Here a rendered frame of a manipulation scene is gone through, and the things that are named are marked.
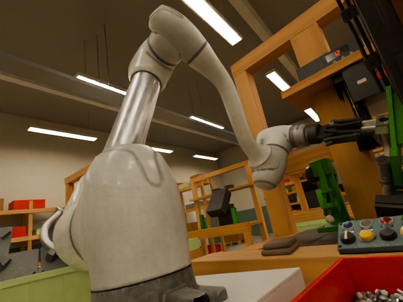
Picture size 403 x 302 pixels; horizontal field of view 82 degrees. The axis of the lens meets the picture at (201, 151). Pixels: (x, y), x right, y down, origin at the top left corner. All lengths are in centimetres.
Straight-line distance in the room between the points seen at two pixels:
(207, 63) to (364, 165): 77
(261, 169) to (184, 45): 49
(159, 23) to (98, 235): 64
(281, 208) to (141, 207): 102
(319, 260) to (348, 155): 67
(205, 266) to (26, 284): 52
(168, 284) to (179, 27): 69
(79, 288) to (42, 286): 10
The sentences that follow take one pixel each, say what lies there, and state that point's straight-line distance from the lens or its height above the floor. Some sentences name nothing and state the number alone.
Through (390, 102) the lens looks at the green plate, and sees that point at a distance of 81.
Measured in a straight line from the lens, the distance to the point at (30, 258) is 122.
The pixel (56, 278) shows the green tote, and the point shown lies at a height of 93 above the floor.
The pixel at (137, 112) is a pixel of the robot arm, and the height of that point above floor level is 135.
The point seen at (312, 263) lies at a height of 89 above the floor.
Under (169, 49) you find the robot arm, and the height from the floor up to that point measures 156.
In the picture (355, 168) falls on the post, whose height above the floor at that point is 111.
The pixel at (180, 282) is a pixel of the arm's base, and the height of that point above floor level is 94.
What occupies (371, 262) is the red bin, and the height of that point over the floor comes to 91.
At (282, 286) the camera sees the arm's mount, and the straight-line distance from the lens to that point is 45.
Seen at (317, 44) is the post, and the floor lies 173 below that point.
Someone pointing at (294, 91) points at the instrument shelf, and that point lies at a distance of 119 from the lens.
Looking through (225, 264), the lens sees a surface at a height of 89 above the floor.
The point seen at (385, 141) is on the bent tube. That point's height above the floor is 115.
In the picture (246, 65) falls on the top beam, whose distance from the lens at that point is 155.
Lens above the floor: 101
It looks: 17 degrees up
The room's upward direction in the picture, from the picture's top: 11 degrees counter-clockwise
